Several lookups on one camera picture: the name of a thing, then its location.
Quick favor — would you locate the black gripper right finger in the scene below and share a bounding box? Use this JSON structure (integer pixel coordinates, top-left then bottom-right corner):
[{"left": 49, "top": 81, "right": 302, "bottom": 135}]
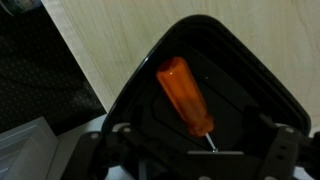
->
[{"left": 255, "top": 125, "right": 320, "bottom": 180}]

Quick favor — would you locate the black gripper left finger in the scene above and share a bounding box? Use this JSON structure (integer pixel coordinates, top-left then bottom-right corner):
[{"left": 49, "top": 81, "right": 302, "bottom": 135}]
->
[{"left": 61, "top": 125, "right": 141, "bottom": 180}]

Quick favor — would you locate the orange handled screwdriver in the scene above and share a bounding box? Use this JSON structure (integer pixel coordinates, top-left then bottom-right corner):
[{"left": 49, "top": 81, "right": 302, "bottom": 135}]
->
[{"left": 155, "top": 56, "right": 220, "bottom": 154}]

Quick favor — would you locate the black plastic box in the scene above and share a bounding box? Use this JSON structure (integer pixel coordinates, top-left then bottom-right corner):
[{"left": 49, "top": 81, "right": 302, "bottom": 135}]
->
[{"left": 101, "top": 14, "right": 313, "bottom": 159}]

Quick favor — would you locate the light wooden nightstand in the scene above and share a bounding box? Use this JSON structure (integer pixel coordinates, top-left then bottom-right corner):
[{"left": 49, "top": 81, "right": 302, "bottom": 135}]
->
[{"left": 41, "top": 0, "right": 320, "bottom": 136}]

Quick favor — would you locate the white radiator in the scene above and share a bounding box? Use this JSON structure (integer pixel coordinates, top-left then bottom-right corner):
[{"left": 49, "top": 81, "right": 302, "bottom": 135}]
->
[{"left": 0, "top": 116, "right": 60, "bottom": 180}]

